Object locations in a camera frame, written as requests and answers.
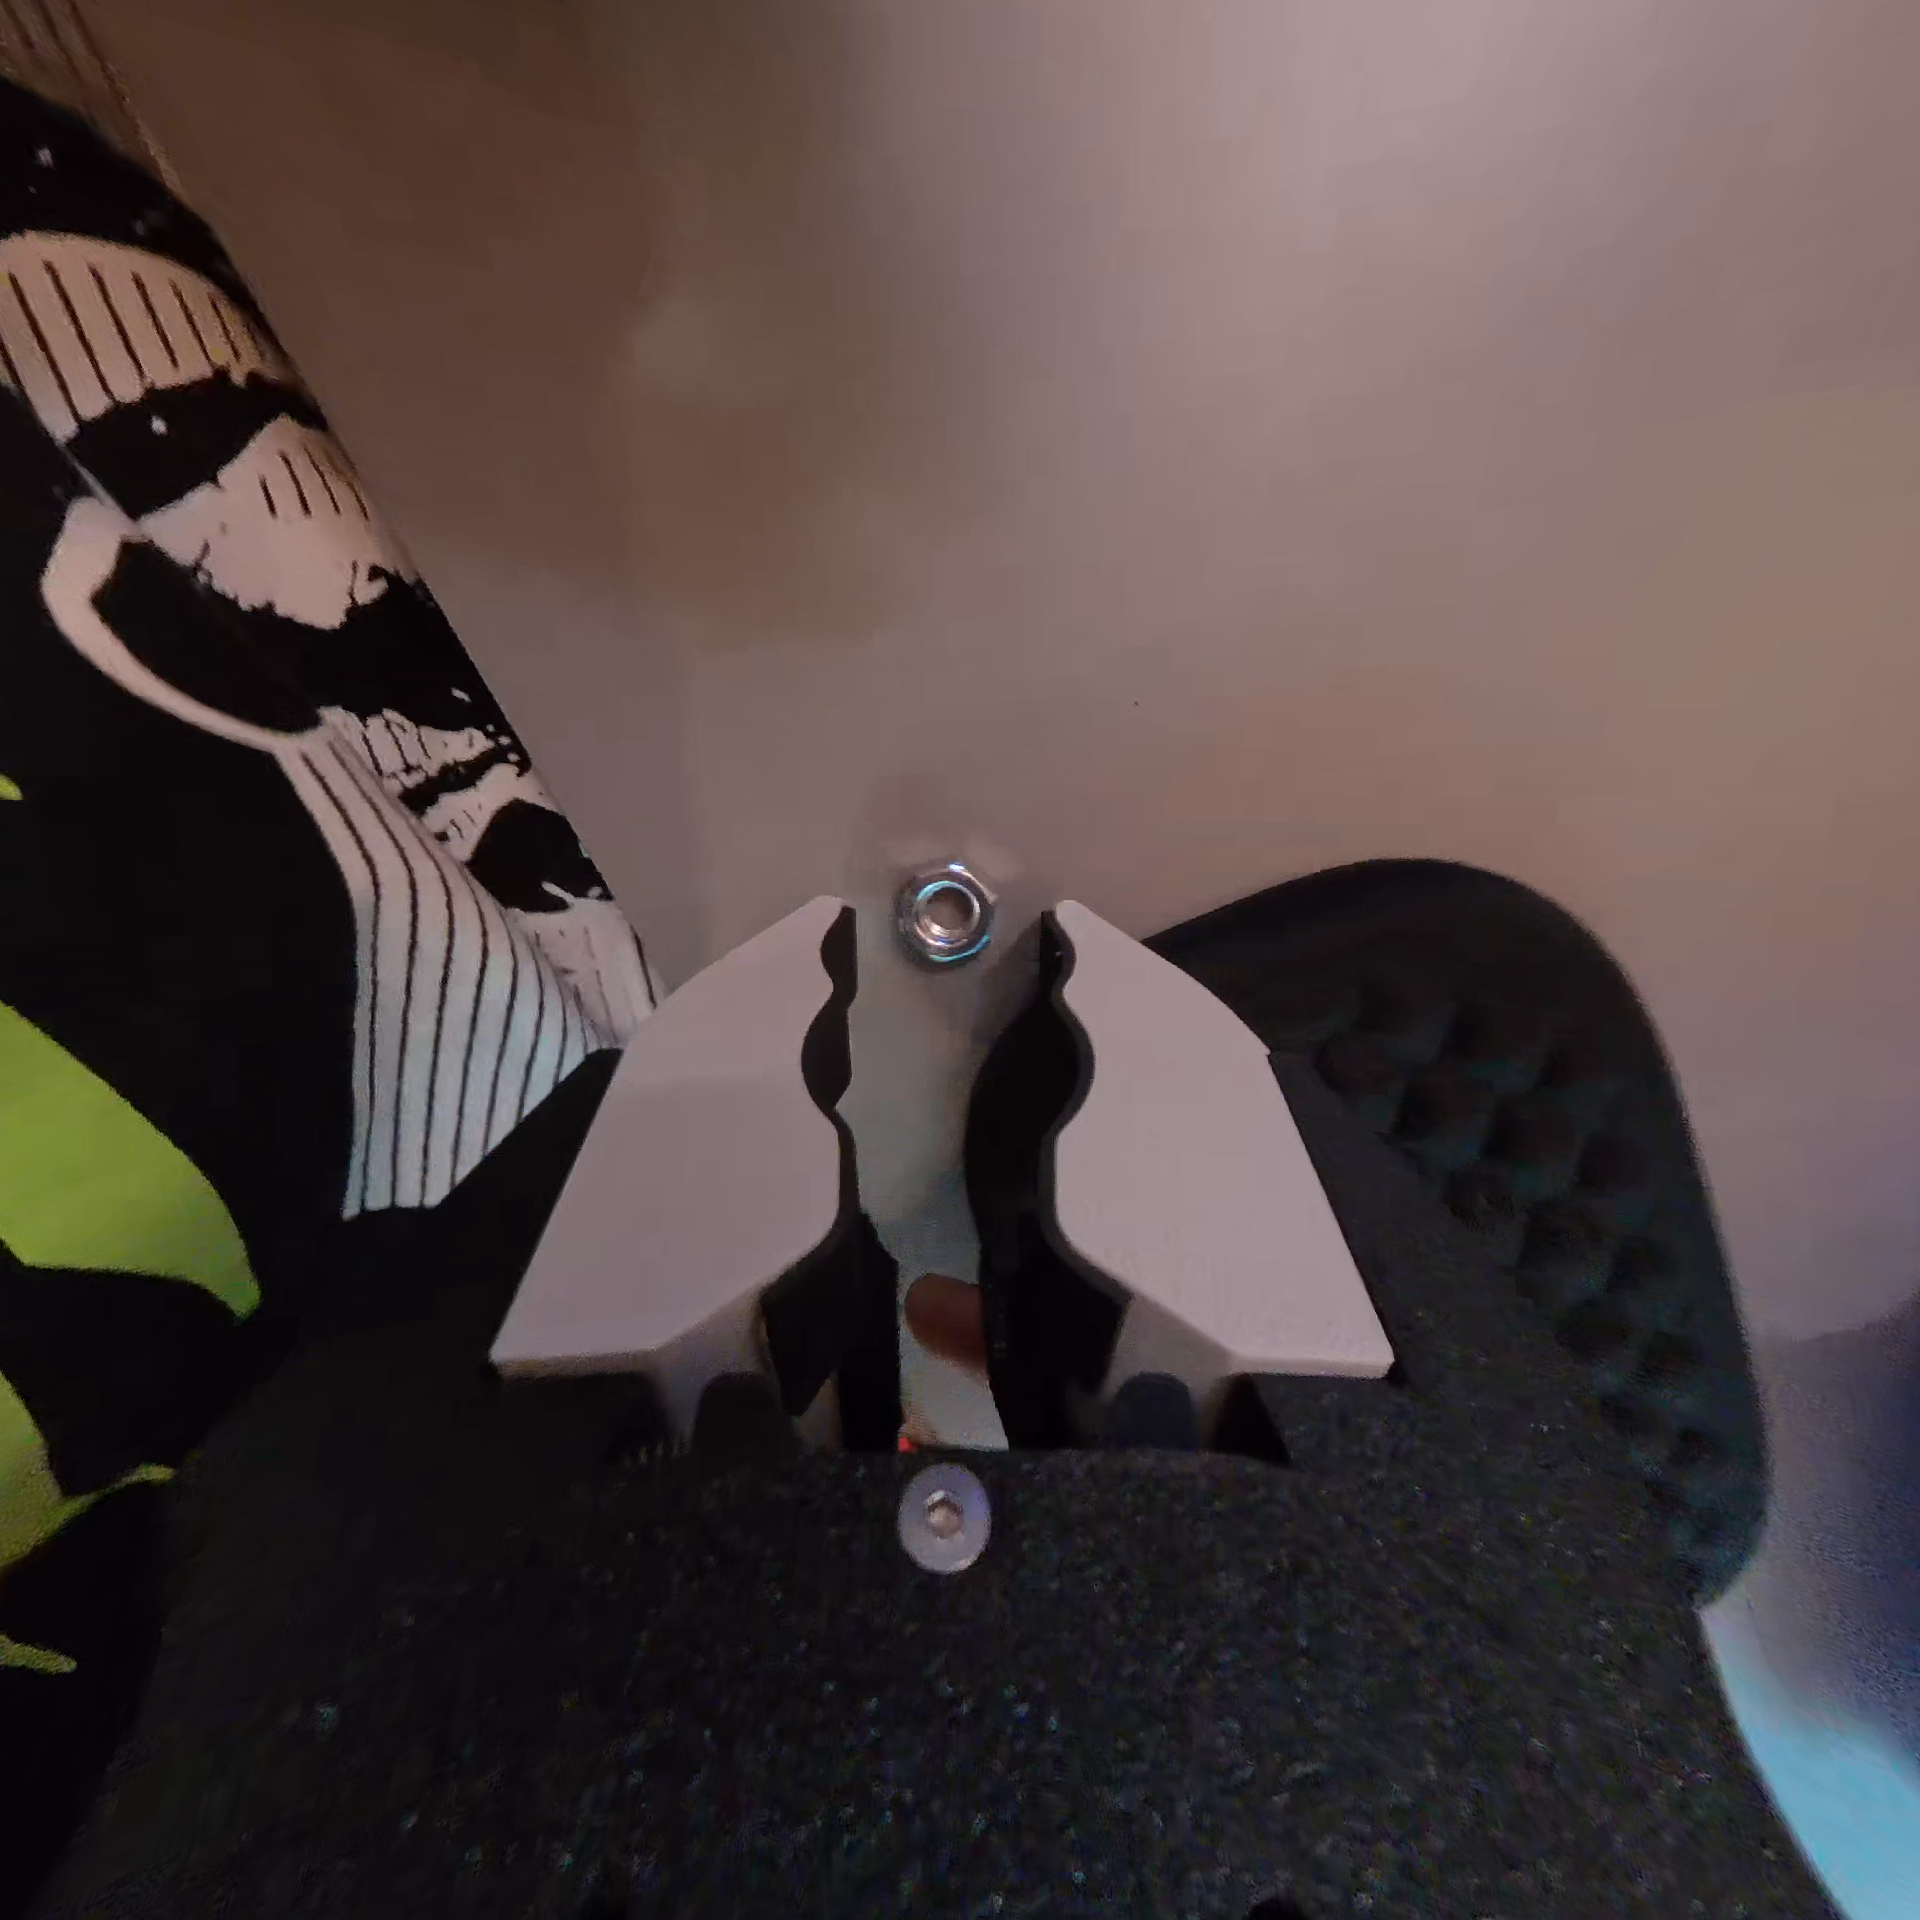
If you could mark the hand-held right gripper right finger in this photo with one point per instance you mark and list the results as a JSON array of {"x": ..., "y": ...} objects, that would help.
[{"x": 1215, "y": 1201}]

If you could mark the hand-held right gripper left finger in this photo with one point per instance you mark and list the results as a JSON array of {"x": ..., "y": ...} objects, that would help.
[{"x": 690, "y": 1184}]

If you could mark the black honeycomb wrist pad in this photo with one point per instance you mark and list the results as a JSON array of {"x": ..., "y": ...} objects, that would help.
[{"x": 1499, "y": 1141}]

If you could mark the silver hex nut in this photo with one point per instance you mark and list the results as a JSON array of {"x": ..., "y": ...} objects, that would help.
[{"x": 912, "y": 942}]

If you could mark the person's right hand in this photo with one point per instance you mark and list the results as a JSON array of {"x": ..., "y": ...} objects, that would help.
[{"x": 944, "y": 1320}]

